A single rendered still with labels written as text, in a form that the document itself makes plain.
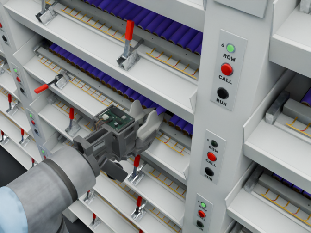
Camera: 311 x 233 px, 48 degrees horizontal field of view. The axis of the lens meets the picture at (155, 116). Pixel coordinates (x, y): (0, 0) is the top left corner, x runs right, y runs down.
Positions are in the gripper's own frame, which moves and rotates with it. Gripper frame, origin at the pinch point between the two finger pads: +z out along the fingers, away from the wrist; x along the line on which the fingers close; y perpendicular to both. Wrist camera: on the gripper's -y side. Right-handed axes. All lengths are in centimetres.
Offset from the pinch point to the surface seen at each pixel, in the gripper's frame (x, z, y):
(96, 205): 28, -1, -63
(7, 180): 92, -10, -96
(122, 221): 16, 0, -62
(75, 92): 26.1, -2.0, -6.3
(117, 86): 15.9, 3.8, -2.3
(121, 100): 11.7, 1.0, -2.7
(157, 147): -2.6, -2.1, -6.4
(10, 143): 99, 0, -81
